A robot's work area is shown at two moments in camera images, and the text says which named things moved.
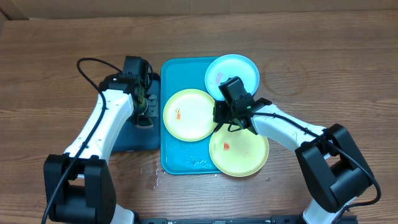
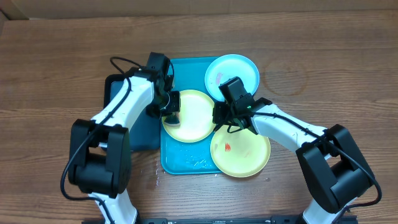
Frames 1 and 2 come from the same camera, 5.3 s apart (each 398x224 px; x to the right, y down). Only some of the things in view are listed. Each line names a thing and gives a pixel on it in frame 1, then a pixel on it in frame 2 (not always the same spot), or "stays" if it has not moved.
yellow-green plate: x=188 y=115 stays
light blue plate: x=229 y=66 stays
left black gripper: x=153 y=111 → x=175 y=107
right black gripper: x=218 y=114 stays
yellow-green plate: x=240 y=152 stays
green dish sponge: x=143 y=121 → x=173 y=120
